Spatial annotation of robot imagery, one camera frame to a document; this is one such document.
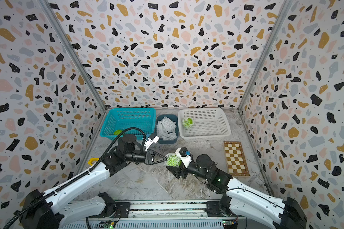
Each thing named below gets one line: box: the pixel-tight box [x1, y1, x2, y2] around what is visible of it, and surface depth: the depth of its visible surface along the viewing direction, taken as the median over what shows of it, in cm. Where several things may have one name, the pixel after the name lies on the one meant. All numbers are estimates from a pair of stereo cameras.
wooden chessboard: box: [223, 140, 251, 177], surface depth 92 cm
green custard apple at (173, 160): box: [165, 154, 183, 167], surface depth 66 cm
